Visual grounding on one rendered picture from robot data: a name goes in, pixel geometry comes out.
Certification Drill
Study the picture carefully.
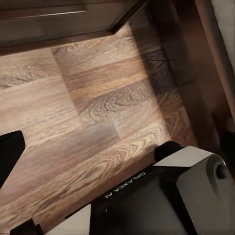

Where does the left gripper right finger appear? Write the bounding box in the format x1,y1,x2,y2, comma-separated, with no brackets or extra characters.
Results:
219,130,235,170

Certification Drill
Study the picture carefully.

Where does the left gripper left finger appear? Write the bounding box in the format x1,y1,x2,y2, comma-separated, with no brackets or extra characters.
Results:
0,130,25,189

